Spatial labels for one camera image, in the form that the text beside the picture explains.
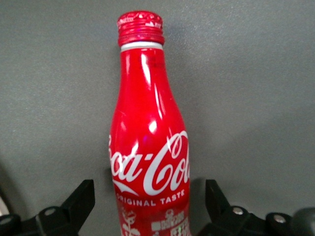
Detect red coke bottle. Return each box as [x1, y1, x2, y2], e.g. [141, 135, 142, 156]
[107, 11, 191, 236]

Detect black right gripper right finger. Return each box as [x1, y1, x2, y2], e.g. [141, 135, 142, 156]
[199, 179, 296, 236]

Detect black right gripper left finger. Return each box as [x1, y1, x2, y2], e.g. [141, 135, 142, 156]
[0, 179, 95, 236]

